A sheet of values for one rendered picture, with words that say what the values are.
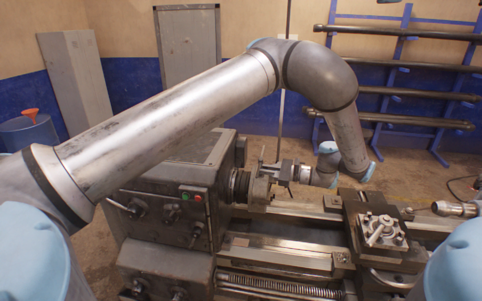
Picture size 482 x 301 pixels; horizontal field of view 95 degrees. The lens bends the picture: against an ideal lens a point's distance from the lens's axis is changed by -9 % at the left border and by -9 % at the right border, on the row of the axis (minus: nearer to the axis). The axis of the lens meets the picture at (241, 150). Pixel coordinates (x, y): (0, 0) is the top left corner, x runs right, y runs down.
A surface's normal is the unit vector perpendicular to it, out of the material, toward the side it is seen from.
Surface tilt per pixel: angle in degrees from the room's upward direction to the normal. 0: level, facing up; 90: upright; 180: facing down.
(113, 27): 90
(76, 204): 81
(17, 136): 90
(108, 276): 0
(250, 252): 36
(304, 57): 59
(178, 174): 45
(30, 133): 90
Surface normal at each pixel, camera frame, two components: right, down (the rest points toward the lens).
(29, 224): 0.06, -0.84
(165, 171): -0.13, -0.29
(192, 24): -0.18, 0.48
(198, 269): -0.10, -0.49
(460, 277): -0.84, -0.53
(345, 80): 0.33, 0.18
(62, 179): 0.84, -0.44
